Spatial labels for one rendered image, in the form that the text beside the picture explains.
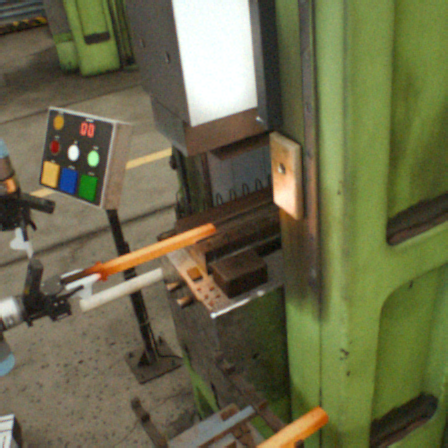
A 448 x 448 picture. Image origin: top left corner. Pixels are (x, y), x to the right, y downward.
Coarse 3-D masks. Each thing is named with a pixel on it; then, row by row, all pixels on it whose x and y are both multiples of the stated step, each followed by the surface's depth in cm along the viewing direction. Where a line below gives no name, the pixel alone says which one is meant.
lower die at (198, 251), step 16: (256, 192) 168; (272, 192) 165; (224, 208) 162; (240, 208) 160; (176, 224) 159; (192, 224) 156; (240, 224) 152; (224, 240) 148; (240, 240) 148; (256, 240) 151; (192, 256) 155; (208, 256) 145; (208, 272) 148
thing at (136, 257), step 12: (204, 228) 150; (168, 240) 147; (180, 240) 147; (192, 240) 148; (132, 252) 144; (144, 252) 144; (156, 252) 144; (168, 252) 146; (96, 264) 140; (108, 264) 141; (120, 264) 141; (132, 264) 142; (72, 276) 137; (84, 276) 137
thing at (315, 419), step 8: (320, 408) 108; (304, 416) 106; (312, 416) 106; (320, 416) 106; (296, 424) 105; (304, 424) 105; (312, 424) 105; (320, 424) 106; (280, 432) 104; (288, 432) 104; (296, 432) 104; (304, 432) 104; (312, 432) 106; (272, 440) 103; (280, 440) 103; (288, 440) 102; (296, 440) 103
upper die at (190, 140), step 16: (160, 112) 135; (240, 112) 129; (256, 112) 131; (160, 128) 139; (176, 128) 128; (192, 128) 125; (208, 128) 127; (224, 128) 129; (240, 128) 131; (256, 128) 134; (176, 144) 132; (192, 144) 127; (208, 144) 129; (224, 144) 131
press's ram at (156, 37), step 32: (128, 0) 126; (160, 0) 109; (192, 0) 106; (224, 0) 109; (160, 32) 115; (192, 32) 109; (224, 32) 112; (160, 64) 122; (192, 64) 112; (224, 64) 116; (160, 96) 130; (192, 96) 116; (224, 96) 119
